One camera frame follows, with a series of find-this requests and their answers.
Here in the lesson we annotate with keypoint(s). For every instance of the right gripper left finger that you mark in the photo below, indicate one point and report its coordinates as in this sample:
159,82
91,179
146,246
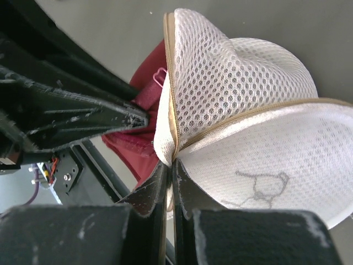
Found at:
131,231

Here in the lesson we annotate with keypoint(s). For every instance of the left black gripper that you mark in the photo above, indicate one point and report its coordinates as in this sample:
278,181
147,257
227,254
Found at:
53,93

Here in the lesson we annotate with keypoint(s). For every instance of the dark red bra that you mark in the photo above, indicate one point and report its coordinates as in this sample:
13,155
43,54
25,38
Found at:
135,147

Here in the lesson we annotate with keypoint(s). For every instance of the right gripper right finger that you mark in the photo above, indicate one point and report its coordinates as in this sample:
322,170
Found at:
208,233

